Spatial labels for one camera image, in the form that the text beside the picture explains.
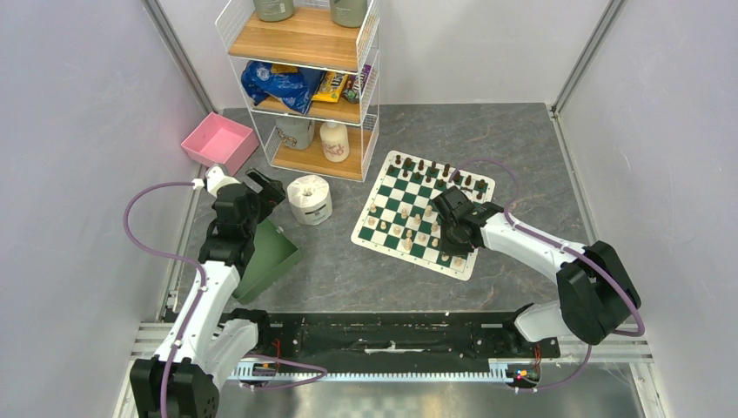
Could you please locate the white slotted cable duct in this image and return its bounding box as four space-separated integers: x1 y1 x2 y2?
227 359 540 385

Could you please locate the grey-green jar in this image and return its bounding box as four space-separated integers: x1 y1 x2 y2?
252 0 295 23
329 0 368 28

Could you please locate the cream bottle pink lettering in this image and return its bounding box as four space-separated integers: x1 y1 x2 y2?
319 121 350 163

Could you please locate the grey patterned mug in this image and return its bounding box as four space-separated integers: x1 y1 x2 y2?
275 117 315 151

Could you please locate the pink plastic bin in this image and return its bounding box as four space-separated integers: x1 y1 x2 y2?
180 112 259 176

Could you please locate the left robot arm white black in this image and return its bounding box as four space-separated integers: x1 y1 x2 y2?
123 165 285 417

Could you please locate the white wire wooden shelf rack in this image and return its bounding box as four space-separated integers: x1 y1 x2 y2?
215 1 380 181

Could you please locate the green plastic bin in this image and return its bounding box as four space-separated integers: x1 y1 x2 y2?
232 219 303 305

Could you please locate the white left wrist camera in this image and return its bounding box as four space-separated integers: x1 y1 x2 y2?
191 164 240 198

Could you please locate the grey-green jar right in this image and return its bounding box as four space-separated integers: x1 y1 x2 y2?
329 0 368 28

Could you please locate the blue snack bag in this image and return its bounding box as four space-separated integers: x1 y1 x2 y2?
240 61 325 114

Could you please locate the yellow candy bag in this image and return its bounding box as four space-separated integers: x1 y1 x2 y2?
312 71 349 104

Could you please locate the purple snack packet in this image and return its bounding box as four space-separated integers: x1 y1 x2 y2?
341 64 372 104

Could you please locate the grey-green jar left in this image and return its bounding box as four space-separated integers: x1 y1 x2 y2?
252 0 295 23

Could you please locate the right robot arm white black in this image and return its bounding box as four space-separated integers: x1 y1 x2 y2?
433 186 645 356

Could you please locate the green white chess board mat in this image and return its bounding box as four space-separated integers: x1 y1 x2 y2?
351 151 477 281

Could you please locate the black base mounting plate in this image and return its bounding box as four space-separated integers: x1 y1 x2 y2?
219 308 560 374

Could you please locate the white wrapped paper roll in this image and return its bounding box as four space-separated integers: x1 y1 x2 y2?
286 174 332 226

